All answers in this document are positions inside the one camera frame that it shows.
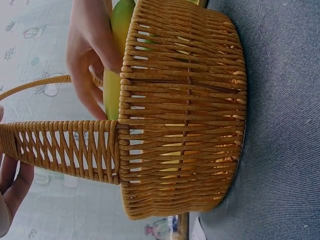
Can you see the person's left hand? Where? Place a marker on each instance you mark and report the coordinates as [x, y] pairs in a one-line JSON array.
[[13, 185]]

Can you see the person's right fingers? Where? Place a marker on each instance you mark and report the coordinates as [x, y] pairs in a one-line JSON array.
[[100, 57]]

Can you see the yellow green banana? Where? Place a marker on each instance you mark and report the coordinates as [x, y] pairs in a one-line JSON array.
[[120, 27]]

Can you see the person's right hand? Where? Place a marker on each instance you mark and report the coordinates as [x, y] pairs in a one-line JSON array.
[[87, 37]]

